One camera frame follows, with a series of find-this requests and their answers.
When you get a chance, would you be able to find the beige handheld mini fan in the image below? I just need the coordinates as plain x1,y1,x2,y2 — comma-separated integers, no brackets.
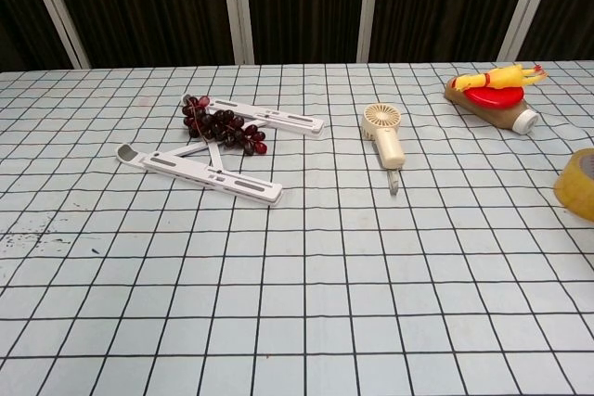
361,102,407,170

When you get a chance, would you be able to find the white folding laptop stand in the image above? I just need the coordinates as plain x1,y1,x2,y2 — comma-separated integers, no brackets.
114,94,326,208

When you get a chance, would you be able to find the dark red grape bunch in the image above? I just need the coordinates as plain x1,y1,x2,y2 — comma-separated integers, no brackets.
181,95,268,157

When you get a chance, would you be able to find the white grid-pattern tablecloth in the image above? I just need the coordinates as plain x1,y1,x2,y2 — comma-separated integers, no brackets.
0,60,594,396

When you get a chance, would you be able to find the red round plastic lid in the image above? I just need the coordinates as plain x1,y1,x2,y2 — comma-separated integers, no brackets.
463,85,525,107

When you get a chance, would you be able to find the brown sauce bottle white cap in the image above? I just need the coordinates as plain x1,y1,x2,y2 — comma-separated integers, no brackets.
444,75,540,135

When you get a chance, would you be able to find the yellow rubber chicken toy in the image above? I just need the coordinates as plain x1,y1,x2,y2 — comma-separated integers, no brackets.
453,62,548,91

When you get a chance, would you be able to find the yellow clear tape roll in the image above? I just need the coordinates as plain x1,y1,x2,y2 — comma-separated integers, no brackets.
553,147,594,224

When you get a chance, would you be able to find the white metal frame post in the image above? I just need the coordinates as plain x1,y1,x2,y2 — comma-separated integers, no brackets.
219,0,255,65
498,0,549,62
20,0,90,69
355,0,395,63

